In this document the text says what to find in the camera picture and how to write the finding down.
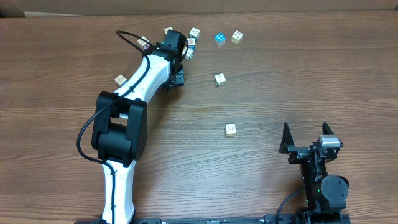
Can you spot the wooden block top left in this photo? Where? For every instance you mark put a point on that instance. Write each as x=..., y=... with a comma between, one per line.
x=167, y=29

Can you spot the wooden tower base block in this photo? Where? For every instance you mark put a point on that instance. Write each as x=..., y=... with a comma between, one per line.
x=230, y=130

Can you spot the cardboard strip at back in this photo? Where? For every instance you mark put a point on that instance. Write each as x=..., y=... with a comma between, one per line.
x=22, y=8

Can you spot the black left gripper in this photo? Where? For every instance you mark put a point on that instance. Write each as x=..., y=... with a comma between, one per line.
x=180, y=78

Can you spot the wooden block red side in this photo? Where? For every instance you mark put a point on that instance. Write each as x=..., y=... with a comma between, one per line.
x=143, y=43

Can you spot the wooden block table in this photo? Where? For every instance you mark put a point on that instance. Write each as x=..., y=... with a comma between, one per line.
x=220, y=80

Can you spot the wooden block blue middle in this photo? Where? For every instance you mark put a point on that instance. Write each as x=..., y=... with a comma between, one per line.
x=191, y=43

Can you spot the wooden block black edge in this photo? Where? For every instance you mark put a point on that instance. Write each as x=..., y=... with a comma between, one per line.
x=188, y=53

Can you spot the wooden block blue corner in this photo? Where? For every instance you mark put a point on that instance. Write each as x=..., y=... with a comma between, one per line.
x=120, y=80

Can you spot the blue top block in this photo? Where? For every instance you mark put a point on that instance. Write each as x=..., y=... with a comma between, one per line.
x=219, y=39

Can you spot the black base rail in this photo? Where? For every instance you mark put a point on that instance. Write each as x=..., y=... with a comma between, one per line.
x=266, y=219

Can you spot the wooden block top middle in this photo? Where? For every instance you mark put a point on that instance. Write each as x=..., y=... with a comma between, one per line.
x=194, y=33

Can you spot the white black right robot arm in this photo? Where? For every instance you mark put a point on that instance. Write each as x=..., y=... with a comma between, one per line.
x=325, y=194

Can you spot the wooden block far right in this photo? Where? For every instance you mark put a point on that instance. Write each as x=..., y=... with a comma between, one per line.
x=237, y=37

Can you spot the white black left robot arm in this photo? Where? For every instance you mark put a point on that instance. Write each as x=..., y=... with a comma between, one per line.
x=120, y=122

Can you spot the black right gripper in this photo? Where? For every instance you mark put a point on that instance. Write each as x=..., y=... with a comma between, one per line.
x=299, y=154

